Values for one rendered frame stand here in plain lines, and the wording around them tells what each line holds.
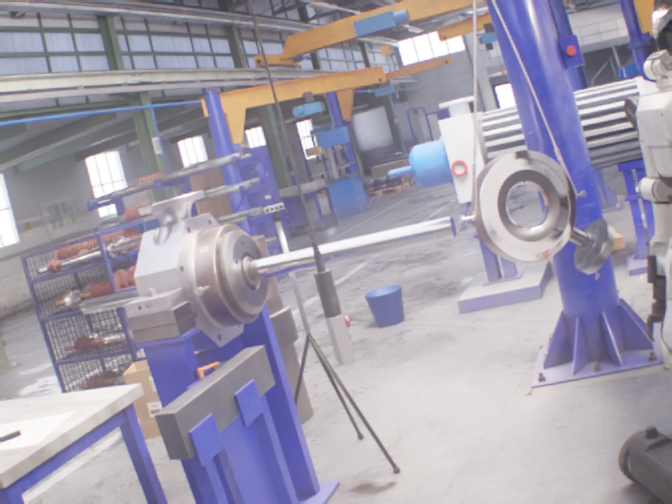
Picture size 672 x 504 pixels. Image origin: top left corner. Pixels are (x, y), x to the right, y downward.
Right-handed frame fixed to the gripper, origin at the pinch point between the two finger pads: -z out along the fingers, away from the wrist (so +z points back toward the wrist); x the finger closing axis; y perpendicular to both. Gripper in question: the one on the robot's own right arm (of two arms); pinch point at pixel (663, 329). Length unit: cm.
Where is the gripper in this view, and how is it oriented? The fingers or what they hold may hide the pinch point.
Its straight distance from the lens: 282.2
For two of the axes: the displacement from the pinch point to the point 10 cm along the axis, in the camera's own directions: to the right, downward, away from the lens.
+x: -9.9, 0.7, -0.8
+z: -0.6, -9.9, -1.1
